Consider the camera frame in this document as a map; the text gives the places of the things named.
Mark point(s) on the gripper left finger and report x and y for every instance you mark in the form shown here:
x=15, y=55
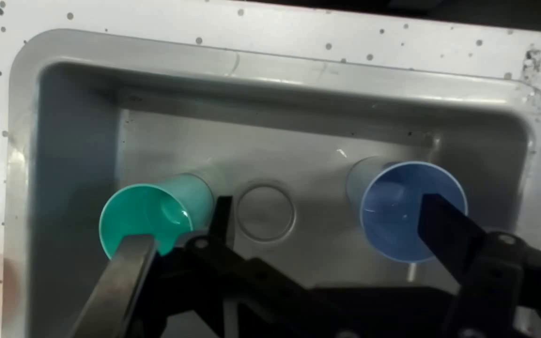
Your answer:
x=116, y=294

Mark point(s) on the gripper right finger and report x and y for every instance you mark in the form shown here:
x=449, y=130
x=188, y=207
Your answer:
x=449, y=228

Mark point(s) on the blue plastic cup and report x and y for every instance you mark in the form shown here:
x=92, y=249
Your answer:
x=389, y=213

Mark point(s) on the teal plastic cup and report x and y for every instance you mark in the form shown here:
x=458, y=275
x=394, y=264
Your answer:
x=157, y=209

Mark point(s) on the round grey sink drain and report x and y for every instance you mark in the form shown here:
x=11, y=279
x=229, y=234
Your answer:
x=265, y=211

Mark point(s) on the grey plastic sink basin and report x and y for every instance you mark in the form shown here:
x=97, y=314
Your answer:
x=281, y=125

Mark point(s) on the white speckled kitchen counter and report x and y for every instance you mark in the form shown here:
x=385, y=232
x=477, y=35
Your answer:
x=157, y=20

